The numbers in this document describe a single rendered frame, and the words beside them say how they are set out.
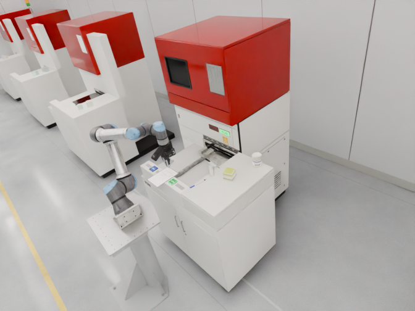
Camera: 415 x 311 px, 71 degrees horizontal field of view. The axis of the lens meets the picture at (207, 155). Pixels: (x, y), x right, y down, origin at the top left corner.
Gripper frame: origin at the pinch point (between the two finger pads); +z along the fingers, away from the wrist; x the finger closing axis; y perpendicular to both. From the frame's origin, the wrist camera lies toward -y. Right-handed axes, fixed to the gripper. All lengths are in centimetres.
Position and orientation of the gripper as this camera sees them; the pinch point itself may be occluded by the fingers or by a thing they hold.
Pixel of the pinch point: (167, 166)
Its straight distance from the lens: 212.6
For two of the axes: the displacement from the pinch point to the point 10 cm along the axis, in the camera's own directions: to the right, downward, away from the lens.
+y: 7.2, -4.8, 4.9
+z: 1.5, 8.1, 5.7
